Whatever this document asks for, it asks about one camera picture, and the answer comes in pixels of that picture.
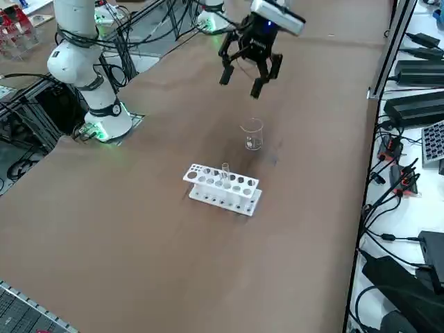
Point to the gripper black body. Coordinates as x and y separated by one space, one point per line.
258 43

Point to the clear glass test tube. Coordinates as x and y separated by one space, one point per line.
225 173

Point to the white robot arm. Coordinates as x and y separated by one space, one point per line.
213 19
74 34

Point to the clear glass beaker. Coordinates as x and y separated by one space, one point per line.
251 138

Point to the white test tube rack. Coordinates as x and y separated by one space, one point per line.
222 201

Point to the red and black device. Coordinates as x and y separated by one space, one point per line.
390 147
404 180

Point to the black power brick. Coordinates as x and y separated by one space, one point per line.
423 73
416 107

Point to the black power adapter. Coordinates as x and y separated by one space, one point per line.
425 40

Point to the grey patterned board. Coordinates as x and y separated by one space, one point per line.
435 145

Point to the clear acrylic box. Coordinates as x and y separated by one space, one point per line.
17 38

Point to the black box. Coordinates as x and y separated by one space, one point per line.
433 253

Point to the black bag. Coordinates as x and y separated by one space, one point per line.
399 295

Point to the black perforated panel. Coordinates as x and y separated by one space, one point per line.
21 312

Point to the aluminium frame post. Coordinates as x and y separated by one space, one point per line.
394 45

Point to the black aluminium frame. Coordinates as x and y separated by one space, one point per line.
34 100

